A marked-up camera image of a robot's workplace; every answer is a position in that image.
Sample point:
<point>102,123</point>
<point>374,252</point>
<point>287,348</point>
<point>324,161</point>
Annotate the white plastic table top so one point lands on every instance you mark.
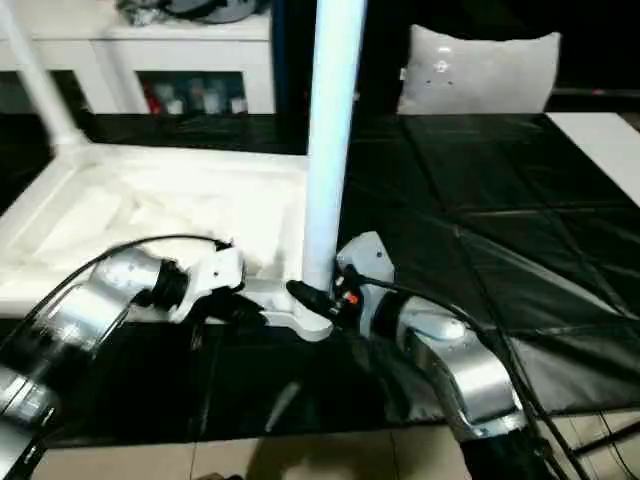
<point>150,200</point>

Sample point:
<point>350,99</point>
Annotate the white plastic table leg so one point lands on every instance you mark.
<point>40,75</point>
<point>335,125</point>

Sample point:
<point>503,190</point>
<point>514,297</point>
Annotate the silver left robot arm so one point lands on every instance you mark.
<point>80,320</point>

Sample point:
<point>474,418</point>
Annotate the grey cushion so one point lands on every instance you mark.
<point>480,75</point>

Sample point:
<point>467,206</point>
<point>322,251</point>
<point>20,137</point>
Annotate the white cabinet with glass doors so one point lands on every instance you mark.
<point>150,50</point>

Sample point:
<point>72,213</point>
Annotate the grey round bag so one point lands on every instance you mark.
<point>210,10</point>

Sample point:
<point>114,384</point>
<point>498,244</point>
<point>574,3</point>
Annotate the white flat board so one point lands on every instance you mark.
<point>605,150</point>

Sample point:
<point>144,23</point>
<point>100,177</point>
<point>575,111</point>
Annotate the dark clutter pile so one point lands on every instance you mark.
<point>140,12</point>

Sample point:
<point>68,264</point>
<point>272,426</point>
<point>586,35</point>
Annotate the black metal frame bar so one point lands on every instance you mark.
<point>607,437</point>

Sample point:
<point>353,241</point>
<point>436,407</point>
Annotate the thin black metal rail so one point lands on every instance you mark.
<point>595,93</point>

